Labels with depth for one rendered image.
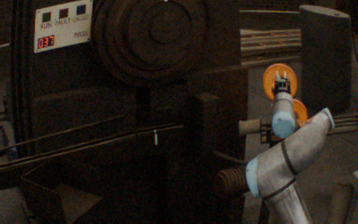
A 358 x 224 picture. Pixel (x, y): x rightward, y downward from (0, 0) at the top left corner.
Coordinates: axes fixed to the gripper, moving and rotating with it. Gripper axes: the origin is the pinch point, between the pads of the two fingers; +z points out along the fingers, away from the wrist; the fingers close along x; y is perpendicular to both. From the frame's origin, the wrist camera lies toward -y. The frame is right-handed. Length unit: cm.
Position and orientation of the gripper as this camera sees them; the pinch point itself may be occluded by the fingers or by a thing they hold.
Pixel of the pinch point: (280, 78)
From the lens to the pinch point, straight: 241.9
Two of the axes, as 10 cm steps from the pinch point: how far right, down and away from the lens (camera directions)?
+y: -0.4, -8.3, -5.6
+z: 1.1, -5.6, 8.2
